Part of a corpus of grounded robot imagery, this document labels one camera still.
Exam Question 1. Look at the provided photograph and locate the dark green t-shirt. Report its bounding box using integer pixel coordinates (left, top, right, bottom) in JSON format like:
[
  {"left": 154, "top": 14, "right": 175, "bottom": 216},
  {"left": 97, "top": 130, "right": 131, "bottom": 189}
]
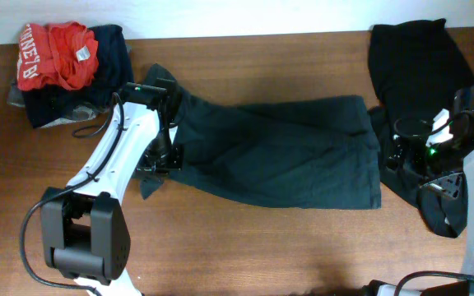
[{"left": 138, "top": 63, "right": 383, "bottom": 210}]

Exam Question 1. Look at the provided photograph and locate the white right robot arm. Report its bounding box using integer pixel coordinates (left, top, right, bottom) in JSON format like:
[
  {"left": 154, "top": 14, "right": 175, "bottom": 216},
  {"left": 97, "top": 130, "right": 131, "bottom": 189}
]
[{"left": 361, "top": 85, "right": 474, "bottom": 296}]

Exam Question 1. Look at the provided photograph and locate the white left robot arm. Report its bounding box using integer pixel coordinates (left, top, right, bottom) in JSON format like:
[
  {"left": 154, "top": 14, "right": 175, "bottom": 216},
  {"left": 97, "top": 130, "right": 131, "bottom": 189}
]
[{"left": 40, "top": 78, "right": 183, "bottom": 295}]

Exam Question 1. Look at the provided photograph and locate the black t-shirt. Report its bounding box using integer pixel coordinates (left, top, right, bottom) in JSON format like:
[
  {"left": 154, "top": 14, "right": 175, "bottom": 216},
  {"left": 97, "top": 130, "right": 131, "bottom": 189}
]
[{"left": 368, "top": 18, "right": 474, "bottom": 238}]

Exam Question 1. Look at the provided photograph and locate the navy blue garment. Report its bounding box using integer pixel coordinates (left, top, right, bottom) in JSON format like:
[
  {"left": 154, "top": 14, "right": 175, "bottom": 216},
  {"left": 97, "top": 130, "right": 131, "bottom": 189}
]
[{"left": 21, "top": 25, "right": 134, "bottom": 128}]

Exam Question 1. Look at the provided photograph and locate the red t-shirt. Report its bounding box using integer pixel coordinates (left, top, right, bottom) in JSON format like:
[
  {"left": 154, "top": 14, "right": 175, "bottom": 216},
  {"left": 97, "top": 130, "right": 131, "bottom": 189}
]
[{"left": 16, "top": 21, "right": 99, "bottom": 91}]

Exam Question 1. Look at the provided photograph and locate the grey garment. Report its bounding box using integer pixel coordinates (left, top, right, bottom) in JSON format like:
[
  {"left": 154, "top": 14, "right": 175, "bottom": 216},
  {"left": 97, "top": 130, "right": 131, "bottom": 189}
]
[{"left": 7, "top": 81, "right": 108, "bottom": 128}]

